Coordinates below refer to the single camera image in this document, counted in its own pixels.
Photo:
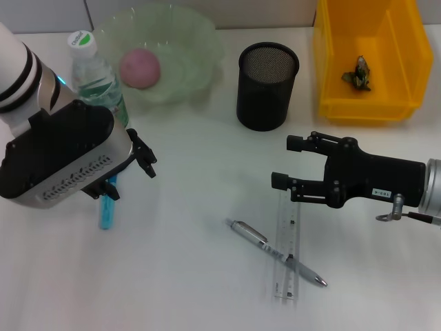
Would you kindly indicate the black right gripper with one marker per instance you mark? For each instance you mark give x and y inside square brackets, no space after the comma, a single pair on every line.
[379,179]

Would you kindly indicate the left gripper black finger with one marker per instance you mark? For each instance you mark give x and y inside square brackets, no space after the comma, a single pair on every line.
[110,191]
[143,151]

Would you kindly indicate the blue and teal scissors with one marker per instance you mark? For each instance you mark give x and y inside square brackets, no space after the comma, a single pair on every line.
[107,213]

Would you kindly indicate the pink toy peach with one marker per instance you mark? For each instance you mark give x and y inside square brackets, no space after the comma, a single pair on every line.
[139,69]

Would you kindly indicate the clear bottle with green label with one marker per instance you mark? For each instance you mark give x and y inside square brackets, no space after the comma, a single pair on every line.
[96,79]

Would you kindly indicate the green plastic wrapper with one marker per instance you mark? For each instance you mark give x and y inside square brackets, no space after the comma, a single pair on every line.
[358,76]

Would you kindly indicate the white and silver right arm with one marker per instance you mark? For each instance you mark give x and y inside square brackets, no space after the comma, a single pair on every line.
[432,186]

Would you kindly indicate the clear plastic ruler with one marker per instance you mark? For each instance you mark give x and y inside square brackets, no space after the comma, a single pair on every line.
[291,234]

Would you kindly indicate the silver ballpoint pen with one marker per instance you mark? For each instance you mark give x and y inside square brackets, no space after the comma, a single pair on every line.
[258,241]

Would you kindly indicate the green translucent fruit bowl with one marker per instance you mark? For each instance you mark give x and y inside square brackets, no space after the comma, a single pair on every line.
[193,51]

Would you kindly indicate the black mesh cup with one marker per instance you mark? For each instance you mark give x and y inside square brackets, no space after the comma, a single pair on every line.
[265,96]

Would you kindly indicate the yellow plastic bin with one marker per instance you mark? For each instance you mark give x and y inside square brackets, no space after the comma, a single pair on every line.
[337,86]

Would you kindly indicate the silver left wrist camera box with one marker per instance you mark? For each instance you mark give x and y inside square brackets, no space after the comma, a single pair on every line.
[62,155]

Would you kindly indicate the grey vertical wall trim strip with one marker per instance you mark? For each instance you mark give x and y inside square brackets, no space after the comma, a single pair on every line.
[89,15]

